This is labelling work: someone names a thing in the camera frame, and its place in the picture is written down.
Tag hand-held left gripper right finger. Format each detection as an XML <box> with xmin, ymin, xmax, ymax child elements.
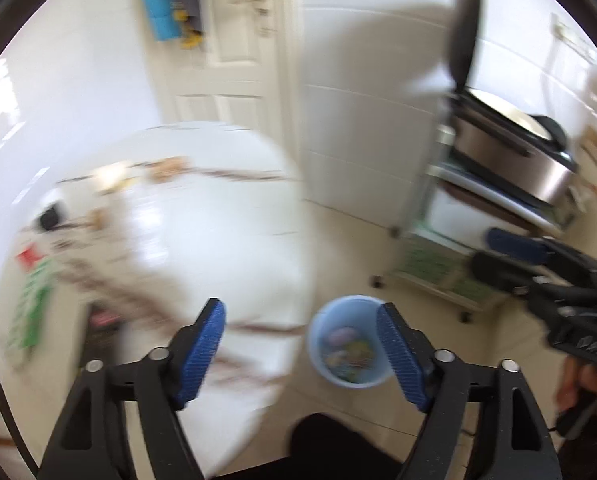
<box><xmin>375</xmin><ymin>302</ymin><xmax>561</xmax><ymax>480</ymax></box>

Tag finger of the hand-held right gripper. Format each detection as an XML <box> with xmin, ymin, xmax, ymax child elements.
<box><xmin>468</xmin><ymin>252</ymin><xmax>540</xmax><ymax>302</ymax></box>
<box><xmin>485</xmin><ymin>227</ymin><xmax>560</xmax><ymax>267</ymax></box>

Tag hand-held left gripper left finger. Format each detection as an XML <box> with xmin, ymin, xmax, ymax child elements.
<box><xmin>38</xmin><ymin>297</ymin><xmax>228</xmax><ymax>480</ymax></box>

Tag blue plastic bin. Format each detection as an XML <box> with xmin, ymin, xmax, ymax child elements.
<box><xmin>307</xmin><ymin>296</ymin><xmax>397</xmax><ymax>389</ymax></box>

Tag green white checked wrapper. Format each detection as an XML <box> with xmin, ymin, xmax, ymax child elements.
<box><xmin>6</xmin><ymin>260</ymin><xmax>54</xmax><ymax>353</ymax></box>

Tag small red wrapper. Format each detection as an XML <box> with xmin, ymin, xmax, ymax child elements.
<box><xmin>17</xmin><ymin>246</ymin><xmax>45</xmax><ymax>270</ymax></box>

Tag white kitchen cart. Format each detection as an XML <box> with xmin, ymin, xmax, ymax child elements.
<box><xmin>388</xmin><ymin>160</ymin><xmax>579</xmax><ymax>322</ymax></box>

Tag steel black rice cooker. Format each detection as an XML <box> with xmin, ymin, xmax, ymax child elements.
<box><xmin>443</xmin><ymin>0</ymin><xmax>579</xmax><ymax>207</ymax></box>

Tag round white marble table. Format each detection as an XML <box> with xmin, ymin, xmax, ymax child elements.
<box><xmin>0</xmin><ymin>121</ymin><xmax>315</xmax><ymax>480</ymax></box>

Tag cream panelled door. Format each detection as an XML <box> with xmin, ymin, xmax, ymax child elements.
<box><xmin>143</xmin><ymin>0</ymin><xmax>304</xmax><ymax>131</ymax></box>

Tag blue apron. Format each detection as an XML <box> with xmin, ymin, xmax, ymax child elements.
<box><xmin>138</xmin><ymin>0</ymin><xmax>182</xmax><ymax>42</ymax></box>

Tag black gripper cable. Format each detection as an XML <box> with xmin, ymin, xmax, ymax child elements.
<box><xmin>0</xmin><ymin>337</ymin><xmax>35</xmax><ymax>473</ymax></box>

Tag white wall socket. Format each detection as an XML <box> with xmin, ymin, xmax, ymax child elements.
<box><xmin>553</xmin><ymin>12</ymin><xmax>595</xmax><ymax>62</ymax></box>

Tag cream door handle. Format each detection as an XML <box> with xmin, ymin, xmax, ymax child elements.
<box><xmin>231</xmin><ymin>0</ymin><xmax>274</xmax><ymax>39</ymax></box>

